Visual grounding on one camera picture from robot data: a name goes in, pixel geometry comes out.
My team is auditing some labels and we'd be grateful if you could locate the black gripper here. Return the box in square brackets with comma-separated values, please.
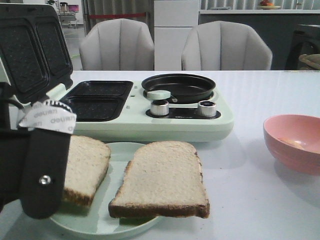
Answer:
[0, 83, 77, 219]

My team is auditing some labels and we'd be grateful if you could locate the white bread slice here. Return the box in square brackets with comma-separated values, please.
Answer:
[108, 141, 210, 219]
[62, 135, 112, 207]

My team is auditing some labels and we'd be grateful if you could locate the mint green sandwich maker lid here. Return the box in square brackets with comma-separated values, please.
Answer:
[0, 3, 73, 104]

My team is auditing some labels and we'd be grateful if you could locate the pink bowl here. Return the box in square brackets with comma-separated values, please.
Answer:
[263, 114, 320, 176]

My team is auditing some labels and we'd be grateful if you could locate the orange shrimp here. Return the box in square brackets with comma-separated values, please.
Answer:
[278, 137, 305, 150]

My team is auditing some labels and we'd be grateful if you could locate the mint green breakfast maker base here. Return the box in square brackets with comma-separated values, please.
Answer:
[47, 80, 234, 142]

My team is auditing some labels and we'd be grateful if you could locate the mint green round plate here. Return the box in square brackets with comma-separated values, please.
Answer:
[50, 142, 163, 240]

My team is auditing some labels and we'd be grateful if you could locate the left grey upholstered chair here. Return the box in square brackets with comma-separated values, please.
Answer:
[79, 18, 155, 71]

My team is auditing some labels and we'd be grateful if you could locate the grey upholstered chair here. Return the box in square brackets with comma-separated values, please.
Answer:
[79, 18, 155, 71]
[181, 20, 273, 71]

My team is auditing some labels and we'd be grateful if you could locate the left silver control knob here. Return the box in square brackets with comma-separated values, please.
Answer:
[150, 99, 170, 117]

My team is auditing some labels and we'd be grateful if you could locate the silver control knob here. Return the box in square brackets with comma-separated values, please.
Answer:
[197, 100, 217, 118]
[150, 99, 170, 117]

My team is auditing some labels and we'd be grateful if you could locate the red barrier belt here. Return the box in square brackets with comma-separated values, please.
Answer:
[88, 12, 147, 19]

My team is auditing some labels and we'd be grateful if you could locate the black round frying pan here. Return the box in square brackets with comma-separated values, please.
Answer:
[141, 73, 216, 104]

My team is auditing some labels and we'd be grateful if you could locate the right silver control knob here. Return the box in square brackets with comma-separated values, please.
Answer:
[197, 100, 217, 118]

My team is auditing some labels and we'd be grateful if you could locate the white refrigerator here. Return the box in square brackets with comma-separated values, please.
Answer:
[153, 0, 200, 71]

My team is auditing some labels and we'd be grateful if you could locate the right grey upholstered chair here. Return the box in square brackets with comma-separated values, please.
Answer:
[181, 20, 273, 71]

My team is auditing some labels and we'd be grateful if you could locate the fruit bowl on counter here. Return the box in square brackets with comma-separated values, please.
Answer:
[257, 0, 281, 10]

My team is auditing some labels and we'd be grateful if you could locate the dark kitchen counter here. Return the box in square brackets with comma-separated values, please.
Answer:
[199, 9, 320, 70]

